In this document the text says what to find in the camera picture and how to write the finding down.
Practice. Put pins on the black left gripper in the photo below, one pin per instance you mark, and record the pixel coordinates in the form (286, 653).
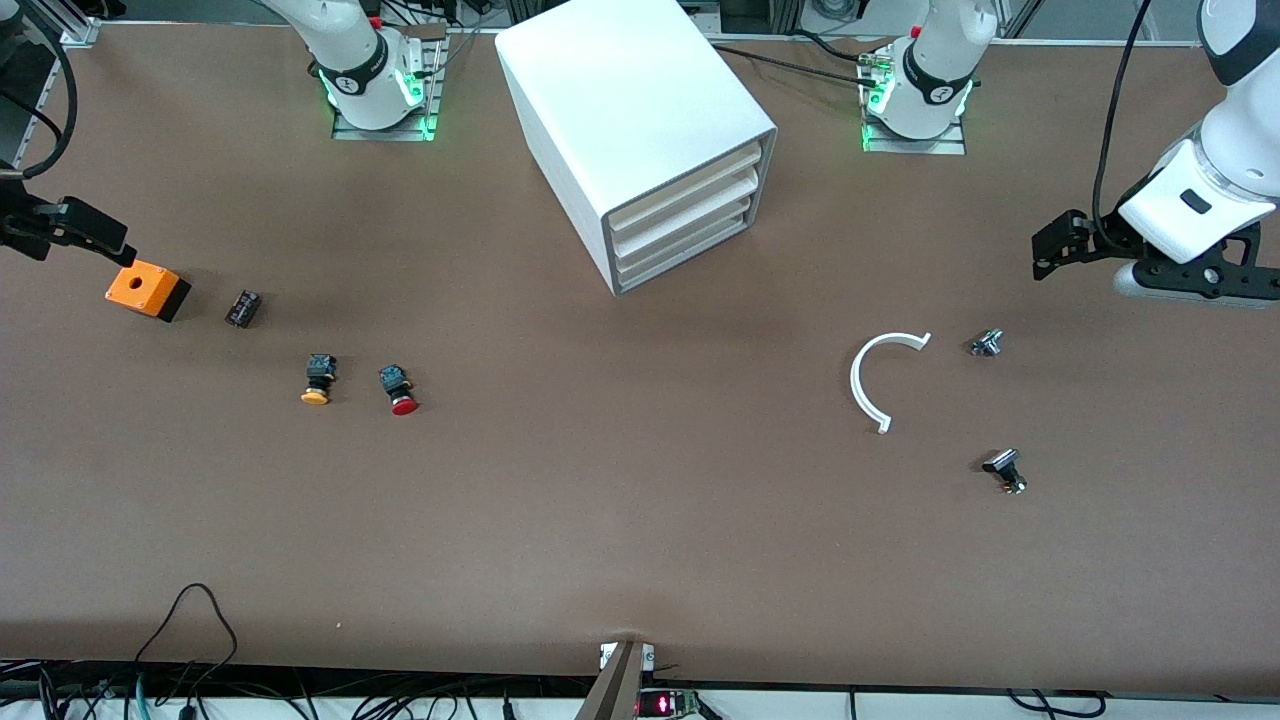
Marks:
(1098, 241)

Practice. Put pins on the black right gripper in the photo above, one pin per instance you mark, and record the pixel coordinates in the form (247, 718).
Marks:
(22, 229)

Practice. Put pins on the red push button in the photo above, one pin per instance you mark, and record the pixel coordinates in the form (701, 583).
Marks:
(403, 402)

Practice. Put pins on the cream cabinet drawer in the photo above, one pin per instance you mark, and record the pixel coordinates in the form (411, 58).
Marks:
(690, 229)
(690, 208)
(690, 249)
(690, 184)

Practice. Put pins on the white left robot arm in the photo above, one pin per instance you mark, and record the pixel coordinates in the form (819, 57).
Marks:
(935, 90)

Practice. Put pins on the yellow push button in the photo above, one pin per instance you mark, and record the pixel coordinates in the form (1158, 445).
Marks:
(318, 375)

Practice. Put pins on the white drawer cabinet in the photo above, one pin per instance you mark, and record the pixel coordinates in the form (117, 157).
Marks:
(620, 90)

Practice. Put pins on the orange box with hole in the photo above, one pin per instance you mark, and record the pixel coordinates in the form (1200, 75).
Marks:
(140, 285)

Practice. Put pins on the small silver knob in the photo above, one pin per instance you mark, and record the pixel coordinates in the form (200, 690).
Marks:
(986, 343)

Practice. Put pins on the small black contact block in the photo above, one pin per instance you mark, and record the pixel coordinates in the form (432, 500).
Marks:
(243, 308)

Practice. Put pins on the white curved plastic piece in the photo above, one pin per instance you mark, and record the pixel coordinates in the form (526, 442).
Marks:
(855, 385)

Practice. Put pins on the device with red display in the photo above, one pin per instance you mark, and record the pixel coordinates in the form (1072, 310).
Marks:
(665, 705)

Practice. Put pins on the aluminium left arm base plate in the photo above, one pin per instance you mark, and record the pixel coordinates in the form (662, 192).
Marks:
(915, 146)

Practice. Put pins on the aluminium frame rail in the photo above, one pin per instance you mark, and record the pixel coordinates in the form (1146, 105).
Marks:
(82, 30)

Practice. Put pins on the black headed switch part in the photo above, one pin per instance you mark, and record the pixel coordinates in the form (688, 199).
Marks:
(1003, 466)

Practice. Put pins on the aluminium right arm base plate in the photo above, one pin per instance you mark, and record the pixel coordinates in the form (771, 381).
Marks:
(437, 90)

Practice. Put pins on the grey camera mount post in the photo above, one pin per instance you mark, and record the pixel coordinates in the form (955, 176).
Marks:
(620, 690)

